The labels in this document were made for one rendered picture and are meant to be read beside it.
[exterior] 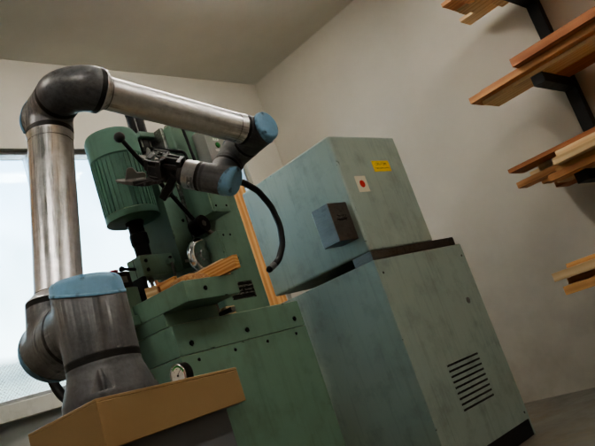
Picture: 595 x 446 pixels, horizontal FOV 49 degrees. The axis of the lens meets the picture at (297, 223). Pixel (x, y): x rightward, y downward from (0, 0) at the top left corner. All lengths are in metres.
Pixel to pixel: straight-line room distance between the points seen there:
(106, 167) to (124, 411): 1.15
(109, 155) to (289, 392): 0.95
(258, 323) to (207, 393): 0.84
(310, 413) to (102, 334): 1.00
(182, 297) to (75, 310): 0.52
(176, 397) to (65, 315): 0.29
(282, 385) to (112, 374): 0.89
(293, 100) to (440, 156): 1.29
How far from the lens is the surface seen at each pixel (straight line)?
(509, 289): 3.90
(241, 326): 2.05
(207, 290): 1.87
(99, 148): 2.23
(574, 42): 3.24
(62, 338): 1.39
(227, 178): 1.93
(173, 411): 1.25
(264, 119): 1.94
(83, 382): 1.33
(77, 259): 1.61
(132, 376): 1.33
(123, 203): 2.15
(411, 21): 4.25
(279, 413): 2.07
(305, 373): 2.21
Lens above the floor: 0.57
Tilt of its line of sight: 12 degrees up
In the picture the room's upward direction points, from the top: 19 degrees counter-clockwise
